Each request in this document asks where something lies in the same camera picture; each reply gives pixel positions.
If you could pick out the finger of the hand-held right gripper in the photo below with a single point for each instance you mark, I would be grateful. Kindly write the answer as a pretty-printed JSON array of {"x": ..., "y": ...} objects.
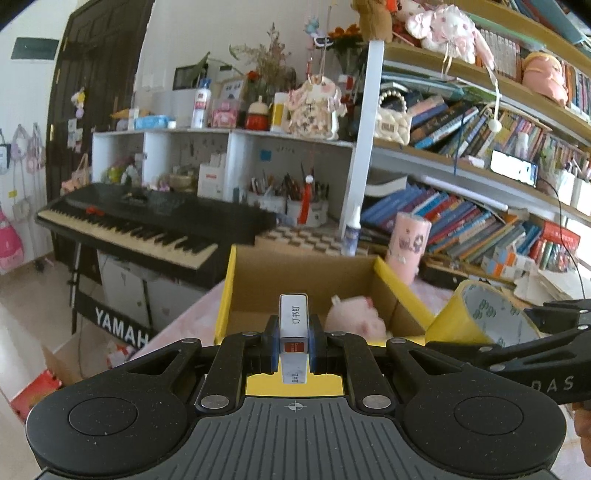
[
  {"x": 563, "y": 314},
  {"x": 508, "y": 353}
]

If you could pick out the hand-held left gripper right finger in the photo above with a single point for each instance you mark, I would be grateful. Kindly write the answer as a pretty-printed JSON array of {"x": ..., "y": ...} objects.
[{"x": 311, "y": 353}]

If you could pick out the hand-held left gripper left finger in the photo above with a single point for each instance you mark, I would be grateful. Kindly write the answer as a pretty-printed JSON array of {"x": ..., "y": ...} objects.
[{"x": 275, "y": 353}]

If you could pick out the white staple box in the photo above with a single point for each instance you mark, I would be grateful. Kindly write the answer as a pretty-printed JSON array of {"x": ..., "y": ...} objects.
[{"x": 293, "y": 318}]

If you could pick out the pink plush toy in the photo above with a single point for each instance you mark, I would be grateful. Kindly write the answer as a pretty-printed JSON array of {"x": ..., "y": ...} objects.
[{"x": 355, "y": 318}]

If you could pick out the yellow tape roll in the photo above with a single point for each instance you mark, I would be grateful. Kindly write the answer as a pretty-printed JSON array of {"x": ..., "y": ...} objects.
[{"x": 457, "y": 318}]

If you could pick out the yellow-edged cardboard box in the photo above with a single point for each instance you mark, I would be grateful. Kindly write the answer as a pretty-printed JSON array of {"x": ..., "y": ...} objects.
[{"x": 300, "y": 277}]

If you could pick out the person's right hand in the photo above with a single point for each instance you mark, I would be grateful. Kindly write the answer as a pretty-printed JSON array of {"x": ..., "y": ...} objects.
[{"x": 585, "y": 424}]

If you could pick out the stack of papers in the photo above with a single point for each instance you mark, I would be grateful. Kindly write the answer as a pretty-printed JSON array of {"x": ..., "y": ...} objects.
[{"x": 549, "y": 281}]

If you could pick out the dark brown case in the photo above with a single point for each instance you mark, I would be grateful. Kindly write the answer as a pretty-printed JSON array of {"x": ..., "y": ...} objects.
[{"x": 441, "y": 277}]

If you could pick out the checkered board box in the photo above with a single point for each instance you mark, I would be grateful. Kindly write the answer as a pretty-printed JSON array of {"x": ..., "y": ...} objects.
[{"x": 300, "y": 240}]

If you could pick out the white spray bottle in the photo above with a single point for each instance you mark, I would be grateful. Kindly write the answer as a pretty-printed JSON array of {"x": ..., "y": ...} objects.
[{"x": 351, "y": 235}]

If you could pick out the long row of leaning books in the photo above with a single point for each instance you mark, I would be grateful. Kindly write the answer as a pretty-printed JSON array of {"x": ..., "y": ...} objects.
[{"x": 461, "y": 226}]

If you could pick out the large white pen holder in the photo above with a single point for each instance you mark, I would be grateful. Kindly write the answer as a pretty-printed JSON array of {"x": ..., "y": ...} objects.
[{"x": 316, "y": 214}]

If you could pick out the pink tumbler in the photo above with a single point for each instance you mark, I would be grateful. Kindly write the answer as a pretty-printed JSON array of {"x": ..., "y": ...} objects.
[{"x": 408, "y": 249}]

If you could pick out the red tassel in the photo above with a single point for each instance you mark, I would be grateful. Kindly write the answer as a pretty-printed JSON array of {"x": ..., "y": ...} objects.
[{"x": 304, "y": 205}]

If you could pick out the small white pen holder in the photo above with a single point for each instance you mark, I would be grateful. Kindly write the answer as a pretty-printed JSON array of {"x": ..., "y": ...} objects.
[{"x": 268, "y": 203}]

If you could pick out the white cabinet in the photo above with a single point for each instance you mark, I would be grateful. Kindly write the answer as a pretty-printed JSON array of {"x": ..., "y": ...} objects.
[{"x": 129, "y": 286}]

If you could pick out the black keyboard stand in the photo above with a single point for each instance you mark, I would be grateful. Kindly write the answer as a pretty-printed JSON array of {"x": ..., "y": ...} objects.
[{"x": 115, "y": 318}]

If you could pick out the black electronic keyboard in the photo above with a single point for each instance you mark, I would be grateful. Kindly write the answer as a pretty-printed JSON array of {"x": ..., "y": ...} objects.
[{"x": 175, "y": 212}]

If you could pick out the wooden bookshelf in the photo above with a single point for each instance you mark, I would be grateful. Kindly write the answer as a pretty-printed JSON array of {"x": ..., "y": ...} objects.
[{"x": 461, "y": 164}]

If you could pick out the white box with red label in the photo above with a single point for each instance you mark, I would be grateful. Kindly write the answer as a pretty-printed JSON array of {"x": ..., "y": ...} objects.
[{"x": 212, "y": 182}]

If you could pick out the thick black book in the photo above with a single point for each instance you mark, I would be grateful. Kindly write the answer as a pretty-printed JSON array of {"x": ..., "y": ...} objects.
[{"x": 385, "y": 184}]

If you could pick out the brown cardboard carton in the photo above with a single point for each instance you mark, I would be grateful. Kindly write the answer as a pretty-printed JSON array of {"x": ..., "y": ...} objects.
[{"x": 87, "y": 355}]

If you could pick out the white cubby shelf unit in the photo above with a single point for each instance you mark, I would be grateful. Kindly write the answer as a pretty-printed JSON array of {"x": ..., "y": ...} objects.
[{"x": 244, "y": 147}]

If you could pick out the short row of shelf books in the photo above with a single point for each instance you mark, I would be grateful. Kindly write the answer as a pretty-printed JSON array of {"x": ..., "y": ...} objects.
[{"x": 461, "y": 124}]

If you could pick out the red and white doll jar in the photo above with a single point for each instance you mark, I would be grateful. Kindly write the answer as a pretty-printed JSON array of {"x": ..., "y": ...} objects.
[{"x": 256, "y": 120}]

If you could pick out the pink face mask figure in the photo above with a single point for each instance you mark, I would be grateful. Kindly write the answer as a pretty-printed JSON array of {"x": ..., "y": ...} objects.
[{"x": 545, "y": 76}]

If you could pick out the yellow and white bottle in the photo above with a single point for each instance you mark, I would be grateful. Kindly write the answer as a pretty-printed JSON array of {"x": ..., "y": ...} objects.
[{"x": 278, "y": 113}]

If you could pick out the white pearl handbag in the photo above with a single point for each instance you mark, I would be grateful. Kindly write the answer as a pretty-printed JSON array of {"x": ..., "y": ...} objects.
[{"x": 392, "y": 124}]

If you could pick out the pink floral cat ornament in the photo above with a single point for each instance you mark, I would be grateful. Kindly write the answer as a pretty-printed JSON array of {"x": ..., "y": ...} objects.
[{"x": 314, "y": 110}]

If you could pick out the pink gift box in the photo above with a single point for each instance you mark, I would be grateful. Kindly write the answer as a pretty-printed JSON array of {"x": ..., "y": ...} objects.
[{"x": 225, "y": 115}]

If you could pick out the white bottle with blue cap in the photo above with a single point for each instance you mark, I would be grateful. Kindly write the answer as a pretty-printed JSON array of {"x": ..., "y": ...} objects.
[{"x": 201, "y": 108}]

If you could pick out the blue tissue pack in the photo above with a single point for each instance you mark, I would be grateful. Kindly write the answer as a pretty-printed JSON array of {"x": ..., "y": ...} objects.
[{"x": 151, "y": 122}]

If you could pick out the white appliance box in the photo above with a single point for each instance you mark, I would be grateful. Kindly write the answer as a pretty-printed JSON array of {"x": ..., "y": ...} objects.
[{"x": 173, "y": 104}]

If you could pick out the pink backpack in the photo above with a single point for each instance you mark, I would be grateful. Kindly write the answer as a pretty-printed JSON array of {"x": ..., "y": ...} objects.
[{"x": 9, "y": 242}]

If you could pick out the dried flower bunch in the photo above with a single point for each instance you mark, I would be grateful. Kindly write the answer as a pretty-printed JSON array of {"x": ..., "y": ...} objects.
[{"x": 268, "y": 60}]

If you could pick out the pink and white plush doll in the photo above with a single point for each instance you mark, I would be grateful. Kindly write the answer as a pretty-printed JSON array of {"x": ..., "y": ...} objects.
[{"x": 448, "y": 27}]

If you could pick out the orange flower bunch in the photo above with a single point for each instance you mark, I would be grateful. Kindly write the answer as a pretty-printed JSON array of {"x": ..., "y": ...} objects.
[{"x": 344, "y": 41}]

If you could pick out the hanging pink bags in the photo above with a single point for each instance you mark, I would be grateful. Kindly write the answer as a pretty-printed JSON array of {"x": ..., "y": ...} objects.
[{"x": 30, "y": 150}]

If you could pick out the door hanging charm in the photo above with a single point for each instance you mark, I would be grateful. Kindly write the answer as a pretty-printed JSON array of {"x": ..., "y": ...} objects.
[{"x": 79, "y": 99}]

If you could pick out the dark wooden door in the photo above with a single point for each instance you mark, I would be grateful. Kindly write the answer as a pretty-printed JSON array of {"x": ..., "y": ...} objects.
[{"x": 101, "y": 69}]

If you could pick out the white and black tote bag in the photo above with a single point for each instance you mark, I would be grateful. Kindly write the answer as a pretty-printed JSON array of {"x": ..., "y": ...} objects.
[{"x": 4, "y": 154}]

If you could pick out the brown teddy bear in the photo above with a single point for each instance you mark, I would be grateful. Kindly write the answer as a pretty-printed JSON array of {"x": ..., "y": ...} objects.
[{"x": 371, "y": 18}]

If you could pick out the white picture frame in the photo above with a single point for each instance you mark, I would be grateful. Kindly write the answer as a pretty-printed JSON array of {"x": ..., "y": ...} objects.
[{"x": 232, "y": 90}]

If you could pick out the black picture frame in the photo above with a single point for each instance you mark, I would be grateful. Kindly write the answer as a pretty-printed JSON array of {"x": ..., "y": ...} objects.
[{"x": 187, "y": 77}]

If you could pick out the white wall switch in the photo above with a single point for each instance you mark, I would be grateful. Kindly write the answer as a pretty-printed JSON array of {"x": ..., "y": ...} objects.
[{"x": 152, "y": 80}]

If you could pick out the dark green wall panel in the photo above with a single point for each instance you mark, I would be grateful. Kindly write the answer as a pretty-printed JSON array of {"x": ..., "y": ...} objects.
[{"x": 34, "y": 48}]

